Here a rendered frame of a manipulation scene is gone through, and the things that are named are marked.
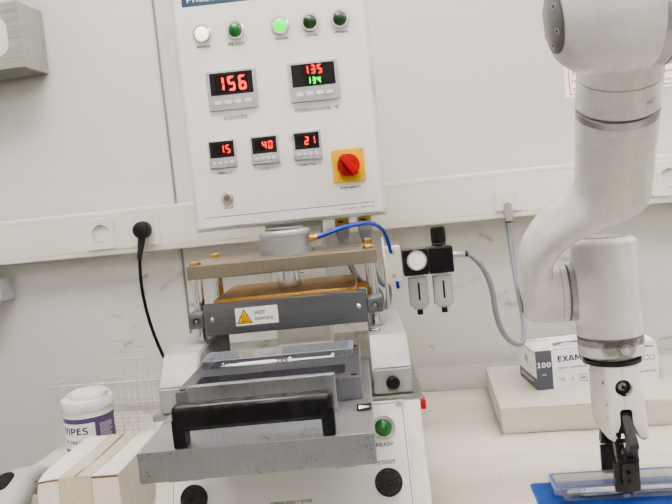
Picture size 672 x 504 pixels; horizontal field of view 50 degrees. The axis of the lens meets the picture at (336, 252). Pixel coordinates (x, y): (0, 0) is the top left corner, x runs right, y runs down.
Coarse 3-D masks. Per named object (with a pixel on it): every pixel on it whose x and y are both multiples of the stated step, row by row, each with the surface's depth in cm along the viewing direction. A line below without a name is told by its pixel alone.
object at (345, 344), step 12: (264, 348) 91; (276, 348) 91; (288, 348) 90; (300, 348) 89; (312, 348) 88; (324, 348) 88; (336, 348) 87; (348, 348) 86; (204, 360) 88; (216, 360) 87
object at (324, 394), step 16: (208, 400) 67; (224, 400) 66; (240, 400) 66; (256, 400) 65; (272, 400) 65; (288, 400) 65; (304, 400) 65; (320, 400) 65; (176, 416) 66; (192, 416) 66; (208, 416) 65; (224, 416) 65; (240, 416) 65; (256, 416) 65; (272, 416) 65; (288, 416) 65; (304, 416) 65; (320, 416) 65; (176, 432) 66; (176, 448) 66
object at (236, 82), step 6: (246, 72) 120; (216, 78) 120; (222, 78) 120; (228, 78) 120; (234, 78) 120; (240, 78) 120; (246, 78) 120; (216, 84) 120; (222, 84) 120; (228, 84) 120; (234, 84) 120; (240, 84) 120; (246, 84) 120; (216, 90) 120; (222, 90) 120; (228, 90) 120; (234, 90) 120; (240, 90) 120; (246, 90) 120
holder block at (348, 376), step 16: (224, 368) 86; (240, 368) 85; (256, 368) 85; (272, 368) 84; (288, 368) 83; (304, 368) 83; (320, 368) 82; (336, 368) 82; (352, 368) 80; (192, 384) 80; (336, 384) 76; (352, 384) 76; (176, 400) 77
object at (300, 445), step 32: (224, 384) 72; (256, 384) 72; (288, 384) 72; (320, 384) 72; (352, 416) 71; (160, 448) 67; (192, 448) 66; (224, 448) 66; (256, 448) 66; (288, 448) 65; (320, 448) 65; (352, 448) 65; (160, 480) 66
